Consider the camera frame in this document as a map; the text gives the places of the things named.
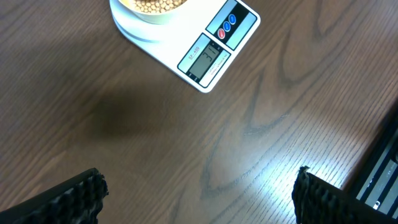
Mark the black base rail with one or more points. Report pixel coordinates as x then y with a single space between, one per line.
374 182

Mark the white digital kitchen scale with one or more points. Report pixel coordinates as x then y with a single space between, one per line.
199 44

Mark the yellow plastic bowl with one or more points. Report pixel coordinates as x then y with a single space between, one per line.
157 18

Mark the soybeans in bowl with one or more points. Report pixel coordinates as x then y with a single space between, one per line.
153 6

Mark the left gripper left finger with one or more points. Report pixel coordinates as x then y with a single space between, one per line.
75 201

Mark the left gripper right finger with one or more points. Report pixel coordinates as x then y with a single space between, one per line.
318 202

